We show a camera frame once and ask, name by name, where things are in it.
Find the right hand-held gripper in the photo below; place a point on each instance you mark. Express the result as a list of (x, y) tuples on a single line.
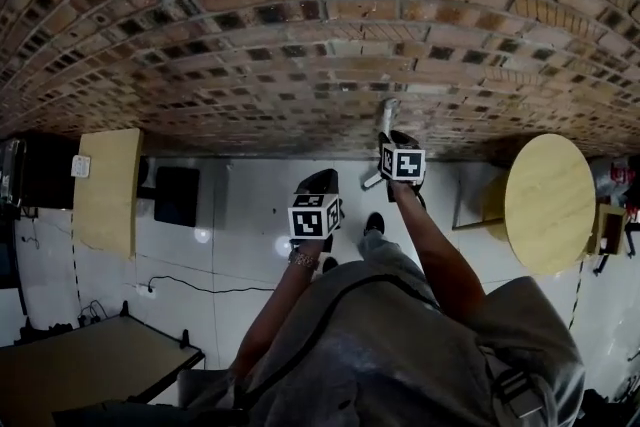
[(405, 165)]

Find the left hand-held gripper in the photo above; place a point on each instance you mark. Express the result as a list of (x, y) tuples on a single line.
[(307, 222)]

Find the person's right forearm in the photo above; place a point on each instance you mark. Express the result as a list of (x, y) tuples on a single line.
[(440, 260)]

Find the person's left forearm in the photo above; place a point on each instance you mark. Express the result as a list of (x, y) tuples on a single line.
[(280, 305)]

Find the person's black shoe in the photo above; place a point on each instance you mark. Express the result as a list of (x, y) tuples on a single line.
[(376, 222), (330, 264)]

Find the black square box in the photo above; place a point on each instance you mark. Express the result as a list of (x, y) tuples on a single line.
[(176, 197)]

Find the round wooden table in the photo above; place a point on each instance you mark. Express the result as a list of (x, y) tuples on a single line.
[(550, 205)]

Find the person's grey clothing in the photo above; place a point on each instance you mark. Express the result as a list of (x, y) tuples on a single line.
[(400, 355)]

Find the white power strip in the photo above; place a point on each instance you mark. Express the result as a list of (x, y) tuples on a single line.
[(146, 290)]

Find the red and white bag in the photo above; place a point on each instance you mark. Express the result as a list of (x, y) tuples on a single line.
[(617, 180)]

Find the small wooden box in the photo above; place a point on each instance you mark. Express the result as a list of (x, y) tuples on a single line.
[(612, 227)]

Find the white socket box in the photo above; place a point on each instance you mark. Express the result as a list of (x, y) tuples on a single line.
[(81, 166)]

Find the black metal stand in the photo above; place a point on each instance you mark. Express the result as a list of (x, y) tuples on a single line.
[(632, 235)]

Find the black cabinet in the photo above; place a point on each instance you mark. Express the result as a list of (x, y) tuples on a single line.
[(45, 175)]

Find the beige desk with black frame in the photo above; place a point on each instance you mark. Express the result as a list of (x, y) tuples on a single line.
[(85, 360)]

